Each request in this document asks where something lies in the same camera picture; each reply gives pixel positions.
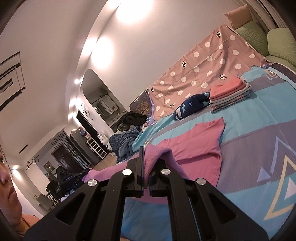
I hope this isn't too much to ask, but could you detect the green pillow right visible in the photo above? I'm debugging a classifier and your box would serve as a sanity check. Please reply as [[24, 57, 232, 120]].
[[265, 28, 295, 72]]

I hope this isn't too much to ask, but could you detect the black clothing heap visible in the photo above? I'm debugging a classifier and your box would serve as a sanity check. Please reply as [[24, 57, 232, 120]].
[[117, 111, 147, 132]]

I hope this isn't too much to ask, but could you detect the orange quilted jacket sleeve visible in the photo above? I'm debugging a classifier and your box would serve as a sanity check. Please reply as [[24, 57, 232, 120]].
[[15, 213, 40, 237]]

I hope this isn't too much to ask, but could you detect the pink garment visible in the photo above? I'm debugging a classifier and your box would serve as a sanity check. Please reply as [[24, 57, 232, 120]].
[[82, 117, 226, 205]]

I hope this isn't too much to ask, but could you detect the green pillow left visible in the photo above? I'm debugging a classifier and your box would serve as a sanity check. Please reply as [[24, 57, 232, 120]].
[[236, 21, 269, 57]]

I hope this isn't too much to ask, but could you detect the green pillow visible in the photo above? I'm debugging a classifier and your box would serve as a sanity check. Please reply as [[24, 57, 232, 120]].
[[236, 21, 269, 57], [265, 28, 295, 72]]

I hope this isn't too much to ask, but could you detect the black television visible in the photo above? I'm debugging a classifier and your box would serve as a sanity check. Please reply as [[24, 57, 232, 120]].
[[76, 111, 106, 150]]

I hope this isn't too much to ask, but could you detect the blue grey geometric bedspread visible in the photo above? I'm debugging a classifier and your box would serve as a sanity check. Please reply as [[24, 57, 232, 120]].
[[132, 63, 295, 240]]

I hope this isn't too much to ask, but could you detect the dark cabinet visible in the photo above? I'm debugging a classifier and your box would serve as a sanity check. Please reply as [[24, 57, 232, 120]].
[[70, 131, 100, 166]]

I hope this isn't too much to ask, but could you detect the peach pillow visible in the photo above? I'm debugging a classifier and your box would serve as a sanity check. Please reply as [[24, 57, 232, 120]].
[[224, 4, 253, 30]]

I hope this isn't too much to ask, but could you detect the coral folded garment on stack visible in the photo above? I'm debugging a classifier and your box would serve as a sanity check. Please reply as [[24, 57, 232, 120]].
[[210, 77, 246, 100]]

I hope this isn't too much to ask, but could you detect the white shelf unit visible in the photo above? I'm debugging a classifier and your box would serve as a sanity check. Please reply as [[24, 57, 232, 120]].
[[86, 138, 107, 160]]

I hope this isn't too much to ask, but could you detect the dark blue blanket heap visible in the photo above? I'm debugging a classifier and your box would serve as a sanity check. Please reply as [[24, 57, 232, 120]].
[[109, 126, 142, 163]]

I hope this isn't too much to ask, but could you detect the navy star patterned garment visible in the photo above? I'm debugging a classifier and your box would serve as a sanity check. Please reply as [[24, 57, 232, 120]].
[[172, 92, 210, 121]]

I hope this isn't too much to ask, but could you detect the grey folded garment in stack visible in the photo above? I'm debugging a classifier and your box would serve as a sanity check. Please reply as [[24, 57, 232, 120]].
[[210, 83, 251, 106]]

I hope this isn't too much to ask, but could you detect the patterned folded garment at bottom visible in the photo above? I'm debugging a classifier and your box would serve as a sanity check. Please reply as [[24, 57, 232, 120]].
[[211, 90, 251, 113]]

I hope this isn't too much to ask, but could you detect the person's face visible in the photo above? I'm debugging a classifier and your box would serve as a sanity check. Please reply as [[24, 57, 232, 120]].
[[0, 152, 22, 227]]

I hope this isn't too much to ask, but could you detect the floral dark cushion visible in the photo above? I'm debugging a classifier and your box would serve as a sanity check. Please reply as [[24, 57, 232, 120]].
[[129, 89, 152, 117]]

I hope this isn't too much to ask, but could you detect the pink polka dot sheet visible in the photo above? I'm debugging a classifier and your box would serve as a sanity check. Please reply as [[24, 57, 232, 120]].
[[149, 25, 265, 121]]

